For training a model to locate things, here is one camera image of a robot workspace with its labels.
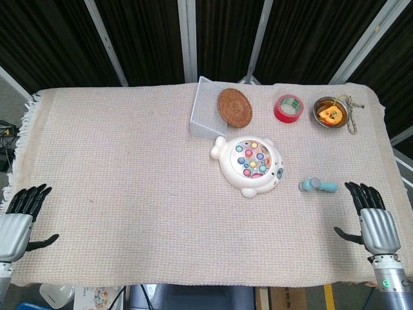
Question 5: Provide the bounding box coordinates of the red tape roll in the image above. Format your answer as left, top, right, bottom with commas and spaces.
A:
274, 94, 305, 124

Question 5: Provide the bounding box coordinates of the teal grey toy hammer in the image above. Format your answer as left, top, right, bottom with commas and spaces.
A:
297, 177, 339, 194

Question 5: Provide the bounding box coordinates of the braided beige cord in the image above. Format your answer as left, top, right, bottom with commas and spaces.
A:
335, 93, 365, 135

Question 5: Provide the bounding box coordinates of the stainless steel bowl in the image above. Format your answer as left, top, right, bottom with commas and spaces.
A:
312, 96, 352, 129

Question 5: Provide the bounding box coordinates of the brown woven rattan coaster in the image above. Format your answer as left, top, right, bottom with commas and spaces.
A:
216, 88, 253, 129

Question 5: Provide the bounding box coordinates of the beige woven fringed tablecloth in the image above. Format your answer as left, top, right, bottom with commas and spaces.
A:
1, 82, 409, 288

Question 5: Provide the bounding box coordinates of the brown cardboard box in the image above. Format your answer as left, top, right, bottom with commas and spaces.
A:
269, 286, 307, 310

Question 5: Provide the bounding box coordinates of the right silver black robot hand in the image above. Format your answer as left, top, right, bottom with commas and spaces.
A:
333, 181, 401, 259

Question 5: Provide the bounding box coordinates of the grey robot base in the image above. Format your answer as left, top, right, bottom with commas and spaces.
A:
128, 284, 256, 310

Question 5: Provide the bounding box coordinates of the clear plastic tray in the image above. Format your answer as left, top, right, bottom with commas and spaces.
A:
189, 76, 230, 139

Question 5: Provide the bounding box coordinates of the black cable bundle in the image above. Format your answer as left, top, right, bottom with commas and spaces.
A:
0, 119, 17, 172

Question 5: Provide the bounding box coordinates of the colourful toy packaging box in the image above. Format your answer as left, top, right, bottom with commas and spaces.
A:
74, 285, 126, 310

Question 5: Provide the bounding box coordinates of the white metal frame post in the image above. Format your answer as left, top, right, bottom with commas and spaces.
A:
330, 0, 401, 85
390, 129, 413, 190
0, 66, 33, 101
84, 0, 129, 87
177, 0, 198, 83
238, 0, 275, 85

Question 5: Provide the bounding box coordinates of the white seal fishing toy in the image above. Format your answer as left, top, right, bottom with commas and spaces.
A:
210, 135, 285, 198

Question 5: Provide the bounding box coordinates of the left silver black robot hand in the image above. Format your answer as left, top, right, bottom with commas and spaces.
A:
0, 183, 60, 263

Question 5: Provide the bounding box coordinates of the dark curtain panel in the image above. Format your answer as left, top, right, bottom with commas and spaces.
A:
350, 0, 413, 146
95, 0, 186, 87
254, 0, 387, 85
0, 0, 122, 88
196, 0, 265, 83

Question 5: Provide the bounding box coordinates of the white plastic appliance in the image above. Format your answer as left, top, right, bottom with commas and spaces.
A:
39, 284, 77, 308

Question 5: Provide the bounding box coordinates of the orange yellow toy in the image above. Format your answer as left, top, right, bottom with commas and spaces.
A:
317, 106, 343, 125

